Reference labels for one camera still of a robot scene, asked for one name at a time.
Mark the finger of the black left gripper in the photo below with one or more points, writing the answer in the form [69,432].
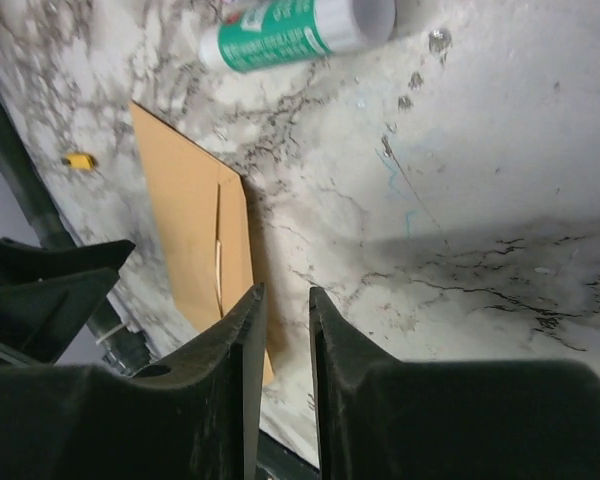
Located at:
[21,263]

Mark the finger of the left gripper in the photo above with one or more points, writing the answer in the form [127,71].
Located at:
[39,320]

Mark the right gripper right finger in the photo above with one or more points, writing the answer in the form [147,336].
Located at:
[382,418]

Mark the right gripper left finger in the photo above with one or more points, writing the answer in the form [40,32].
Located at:
[192,415]

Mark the brown paper envelope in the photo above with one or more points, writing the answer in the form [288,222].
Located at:
[200,210]

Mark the white green glue stick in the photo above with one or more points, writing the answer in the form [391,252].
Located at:
[275,33]

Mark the yellow black utility knife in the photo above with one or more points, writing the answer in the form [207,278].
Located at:
[79,161]

